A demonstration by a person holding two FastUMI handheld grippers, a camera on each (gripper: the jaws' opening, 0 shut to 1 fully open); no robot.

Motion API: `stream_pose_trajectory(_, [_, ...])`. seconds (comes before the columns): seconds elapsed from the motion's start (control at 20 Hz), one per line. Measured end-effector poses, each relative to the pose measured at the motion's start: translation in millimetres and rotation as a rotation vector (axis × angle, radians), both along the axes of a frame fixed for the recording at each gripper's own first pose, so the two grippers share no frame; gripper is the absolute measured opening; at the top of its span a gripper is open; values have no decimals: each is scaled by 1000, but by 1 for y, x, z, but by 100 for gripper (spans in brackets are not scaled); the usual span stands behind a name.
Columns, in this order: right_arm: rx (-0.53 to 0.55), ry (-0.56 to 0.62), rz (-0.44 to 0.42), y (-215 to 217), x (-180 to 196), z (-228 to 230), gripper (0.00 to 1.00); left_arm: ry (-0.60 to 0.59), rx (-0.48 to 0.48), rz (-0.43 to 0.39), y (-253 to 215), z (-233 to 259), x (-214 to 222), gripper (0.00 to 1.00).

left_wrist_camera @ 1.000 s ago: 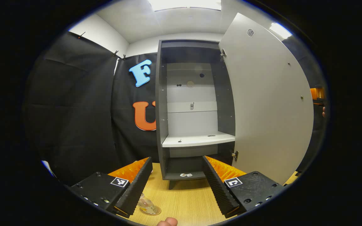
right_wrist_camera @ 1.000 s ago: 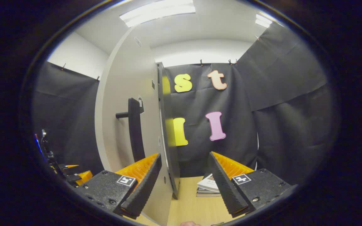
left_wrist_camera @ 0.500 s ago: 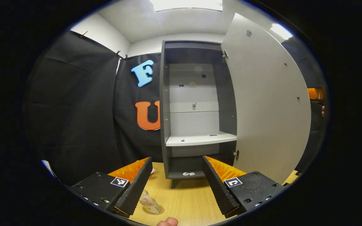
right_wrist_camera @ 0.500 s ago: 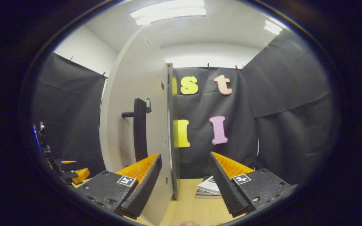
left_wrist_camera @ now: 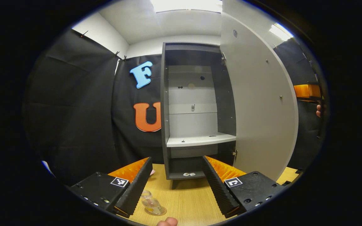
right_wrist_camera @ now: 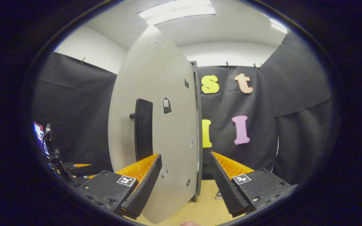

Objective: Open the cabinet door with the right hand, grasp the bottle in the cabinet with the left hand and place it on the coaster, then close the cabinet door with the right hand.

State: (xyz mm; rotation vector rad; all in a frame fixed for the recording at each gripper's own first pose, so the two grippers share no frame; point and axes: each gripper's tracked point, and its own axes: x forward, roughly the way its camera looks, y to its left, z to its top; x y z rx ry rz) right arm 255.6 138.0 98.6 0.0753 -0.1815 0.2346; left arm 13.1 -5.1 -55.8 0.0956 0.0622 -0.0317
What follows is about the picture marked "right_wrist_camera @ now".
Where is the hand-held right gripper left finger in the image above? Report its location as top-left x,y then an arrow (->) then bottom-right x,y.
76,153 -> 162,219

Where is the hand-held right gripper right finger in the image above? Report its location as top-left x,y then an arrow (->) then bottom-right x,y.
210,151 -> 298,218

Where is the black door handle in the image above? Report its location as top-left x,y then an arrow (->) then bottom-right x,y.
129,98 -> 154,162

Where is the grey cabinet door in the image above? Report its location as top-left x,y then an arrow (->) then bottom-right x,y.
108,26 -> 200,224

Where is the dark grey cabinet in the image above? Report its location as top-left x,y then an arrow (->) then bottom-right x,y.
190,61 -> 204,202

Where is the colourful printed board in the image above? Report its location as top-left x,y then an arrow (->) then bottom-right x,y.
33,122 -> 50,157

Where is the black backdrop cloth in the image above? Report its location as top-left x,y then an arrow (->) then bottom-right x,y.
32,30 -> 332,186

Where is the small ceiling light panel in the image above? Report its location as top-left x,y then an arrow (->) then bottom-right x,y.
269,18 -> 288,34

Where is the large ceiling light panel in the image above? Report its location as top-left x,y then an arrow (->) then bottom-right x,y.
138,0 -> 216,26

